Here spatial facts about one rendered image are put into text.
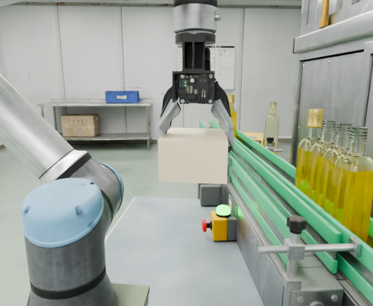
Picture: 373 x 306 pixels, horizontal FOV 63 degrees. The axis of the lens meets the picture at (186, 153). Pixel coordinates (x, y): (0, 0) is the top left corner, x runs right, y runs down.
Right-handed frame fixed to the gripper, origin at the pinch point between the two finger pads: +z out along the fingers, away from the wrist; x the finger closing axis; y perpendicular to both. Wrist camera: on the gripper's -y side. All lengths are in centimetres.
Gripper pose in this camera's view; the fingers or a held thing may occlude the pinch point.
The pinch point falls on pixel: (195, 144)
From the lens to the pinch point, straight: 60.5
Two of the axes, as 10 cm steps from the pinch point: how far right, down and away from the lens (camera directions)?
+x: 10.0, 0.2, -0.9
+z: 0.0, 9.7, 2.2
